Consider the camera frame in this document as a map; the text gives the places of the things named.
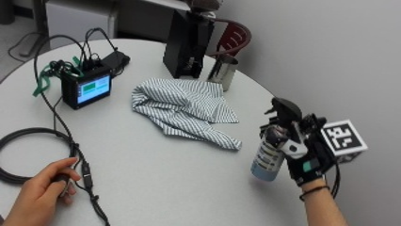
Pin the small black clicker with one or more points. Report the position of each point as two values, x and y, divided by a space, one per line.
63 182

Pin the spray bottle with black trigger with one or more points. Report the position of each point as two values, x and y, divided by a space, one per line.
267 157

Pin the white marker cube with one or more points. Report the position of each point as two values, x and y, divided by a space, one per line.
343 137

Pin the black wristband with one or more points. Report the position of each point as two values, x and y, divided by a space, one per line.
314 190

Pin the shiny metal cup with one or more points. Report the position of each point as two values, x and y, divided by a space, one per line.
223 72

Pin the small black display device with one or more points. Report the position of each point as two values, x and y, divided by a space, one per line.
86 89

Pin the striped grey white cloth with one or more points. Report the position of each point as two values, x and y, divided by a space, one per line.
184 108

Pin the dark red chair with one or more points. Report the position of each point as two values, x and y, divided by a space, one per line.
236 36

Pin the tall black box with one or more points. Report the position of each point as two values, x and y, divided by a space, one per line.
184 47

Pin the black power adapter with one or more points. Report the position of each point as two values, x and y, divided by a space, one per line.
116 59

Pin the white cabinet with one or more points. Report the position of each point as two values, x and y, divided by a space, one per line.
79 20

